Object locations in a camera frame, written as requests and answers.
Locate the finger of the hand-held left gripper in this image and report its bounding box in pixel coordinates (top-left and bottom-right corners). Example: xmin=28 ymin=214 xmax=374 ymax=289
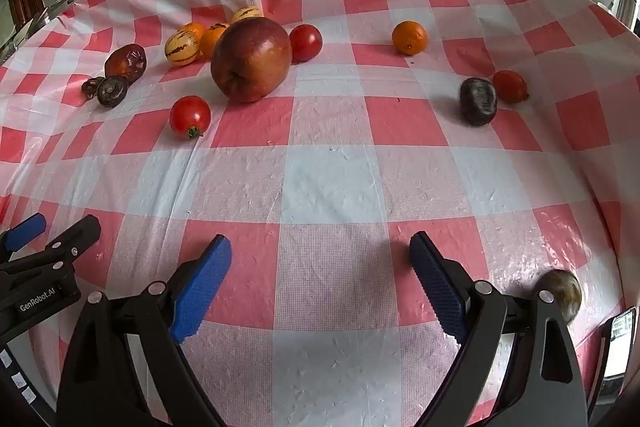
xmin=0 ymin=213 xmax=47 ymax=263
xmin=0 ymin=214 xmax=102 ymax=279

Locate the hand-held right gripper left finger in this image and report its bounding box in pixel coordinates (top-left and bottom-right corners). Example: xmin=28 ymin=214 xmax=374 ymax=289
xmin=54 ymin=234 xmax=233 ymax=427

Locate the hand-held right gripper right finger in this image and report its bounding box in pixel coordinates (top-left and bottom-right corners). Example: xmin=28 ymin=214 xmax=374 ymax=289
xmin=409 ymin=231 xmax=588 ymax=427

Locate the orange mandarin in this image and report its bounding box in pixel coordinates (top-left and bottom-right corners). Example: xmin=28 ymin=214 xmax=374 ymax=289
xmin=199 ymin=23 xmax=231 ymax=61
xmin=391 ymin=21 xmax=430 ymax=56
xmin=178 ymin=22 xmax=207 ymax=45

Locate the red white checked tablecloth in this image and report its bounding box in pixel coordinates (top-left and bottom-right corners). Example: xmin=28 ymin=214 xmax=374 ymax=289
xmin=0 ymin=0 xmax=640 ymax=427

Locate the red tomato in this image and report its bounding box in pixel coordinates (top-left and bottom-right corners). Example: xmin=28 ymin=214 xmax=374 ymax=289
xmin=492 ymin=70 xmax=530 ymax=104
xmin=169 ymin=95 xmax=212 ymax=140
xmin=289 ymin=24 xmax=323 ymax=63

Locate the reddish brown fruit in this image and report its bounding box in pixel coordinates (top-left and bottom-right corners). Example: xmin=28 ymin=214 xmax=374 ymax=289
xmin=104 ymin=44 xmax=148 ymax=80

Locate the black smartphone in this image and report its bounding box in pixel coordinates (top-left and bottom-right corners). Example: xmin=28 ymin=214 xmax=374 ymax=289
xmin=597 ymin=307 xmax=638 ymax=408

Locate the dark purple fruit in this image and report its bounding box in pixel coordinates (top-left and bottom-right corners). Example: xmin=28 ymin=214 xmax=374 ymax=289
xmin=459 ymin=77 xmax=499 ymax=126

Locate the metal rack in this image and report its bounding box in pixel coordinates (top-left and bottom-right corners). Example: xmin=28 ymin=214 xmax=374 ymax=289
xmin=0 ymin=0 xmax=93 ymax=58

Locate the large red apple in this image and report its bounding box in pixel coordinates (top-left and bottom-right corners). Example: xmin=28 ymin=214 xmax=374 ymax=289
xmin=210 ymin=17 xmax=293 ymax=104

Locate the metal cup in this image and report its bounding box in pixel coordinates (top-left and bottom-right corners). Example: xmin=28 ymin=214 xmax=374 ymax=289
xmin=616 ymin=0 xmax=640 ymax=25

